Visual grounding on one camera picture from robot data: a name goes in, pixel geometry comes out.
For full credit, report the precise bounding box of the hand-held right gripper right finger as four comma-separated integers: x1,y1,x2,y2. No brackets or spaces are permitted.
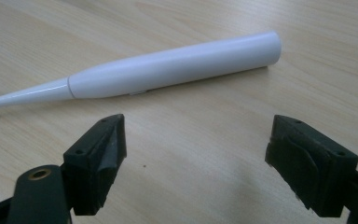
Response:
264,114,358,218

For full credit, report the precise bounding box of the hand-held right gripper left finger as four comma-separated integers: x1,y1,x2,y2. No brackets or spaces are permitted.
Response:
62,113,128,217

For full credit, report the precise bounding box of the white electric toothbrush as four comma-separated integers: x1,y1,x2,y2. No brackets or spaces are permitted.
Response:
0,30,282,112

